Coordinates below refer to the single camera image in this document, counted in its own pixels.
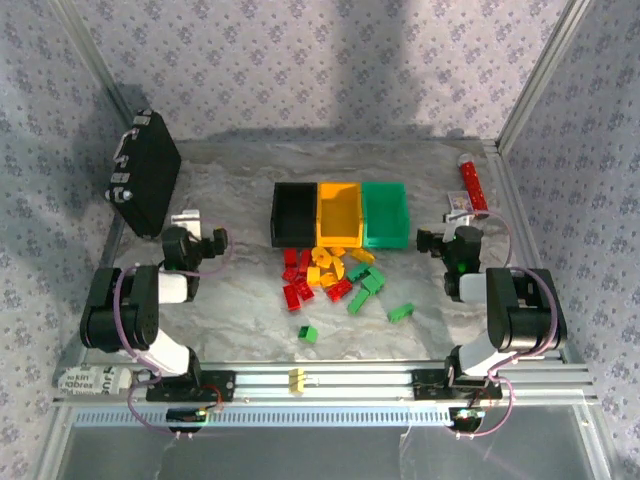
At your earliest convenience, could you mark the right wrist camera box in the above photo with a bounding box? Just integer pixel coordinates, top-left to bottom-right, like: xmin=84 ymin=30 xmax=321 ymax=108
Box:
xmin=443 ymin=212 xmax=472 ymax=242

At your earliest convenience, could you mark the slotted grey cable duct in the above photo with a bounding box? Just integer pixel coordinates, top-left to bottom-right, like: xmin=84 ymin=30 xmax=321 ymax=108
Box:
xmin=72 ymin=404 xmax=454 ymax=429

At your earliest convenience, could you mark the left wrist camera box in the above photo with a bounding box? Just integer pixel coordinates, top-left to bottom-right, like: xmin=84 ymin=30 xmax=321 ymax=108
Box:
xmin=171 ymin=209 xmax=202 ymax=237

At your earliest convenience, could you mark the black plastic bin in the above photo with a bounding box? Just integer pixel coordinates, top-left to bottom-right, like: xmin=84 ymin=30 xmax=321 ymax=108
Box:
xmin=269 ymin=181 xmax=319 ymax=249

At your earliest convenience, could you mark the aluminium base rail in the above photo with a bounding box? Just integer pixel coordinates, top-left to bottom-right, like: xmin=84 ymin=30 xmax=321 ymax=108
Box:
xmin=52 ymin=360 xmax=599 ymax=407

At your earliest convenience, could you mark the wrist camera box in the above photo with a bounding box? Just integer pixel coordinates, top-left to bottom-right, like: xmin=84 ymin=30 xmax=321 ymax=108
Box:
xmin=171 ymin=209 xmax=202 ymax=237
xmin=443 ymin=212 xmax=472 ymax=242

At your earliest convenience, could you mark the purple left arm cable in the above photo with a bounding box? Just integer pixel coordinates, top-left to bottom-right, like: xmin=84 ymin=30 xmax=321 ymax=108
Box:
xmin=112 ymin=218 xmax=234 ymax=444

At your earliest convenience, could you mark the small printed card box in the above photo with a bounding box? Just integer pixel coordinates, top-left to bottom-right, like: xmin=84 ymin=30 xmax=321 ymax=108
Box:
xmin=447 ymin=191 xmax=477 ymax=217

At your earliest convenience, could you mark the green plastic bin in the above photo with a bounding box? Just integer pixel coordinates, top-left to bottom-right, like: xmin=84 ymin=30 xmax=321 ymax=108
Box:
xmin=360 ymin=181 xmax=412 ymax=251

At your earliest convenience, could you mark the yellow plastic bin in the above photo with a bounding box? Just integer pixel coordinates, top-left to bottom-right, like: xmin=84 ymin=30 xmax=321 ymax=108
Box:
xmin=315 ymin=181 xmax=364 ymax=250

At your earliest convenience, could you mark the black case with metal handle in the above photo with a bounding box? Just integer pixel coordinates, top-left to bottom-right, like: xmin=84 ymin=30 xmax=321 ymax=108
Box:
xmin=103 ymin=108 xmax=183 ymax=239

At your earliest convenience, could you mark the red glitter tube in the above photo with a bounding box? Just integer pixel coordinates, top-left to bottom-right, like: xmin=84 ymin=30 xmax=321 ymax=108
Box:
xmin=458 ymin=153 xmax=491 ymax=221

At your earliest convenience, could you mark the aluminium frame post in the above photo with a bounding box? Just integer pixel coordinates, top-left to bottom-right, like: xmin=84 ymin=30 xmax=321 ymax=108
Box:
xmin=497 ymin=0 xmax=594 ymax=154
xmin=49 ymin=0 xmax=136 ymax=124

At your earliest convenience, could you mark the floral patterned cloth backdrop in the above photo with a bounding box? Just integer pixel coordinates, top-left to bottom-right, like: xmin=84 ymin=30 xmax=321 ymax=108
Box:
xmin=0 ymin=0 xmax=640 ymax=480

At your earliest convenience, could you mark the grey metal panel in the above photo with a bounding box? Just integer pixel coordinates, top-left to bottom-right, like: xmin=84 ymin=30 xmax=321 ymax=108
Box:
xmin=49 ymin=424 xmax=607 ymax=480

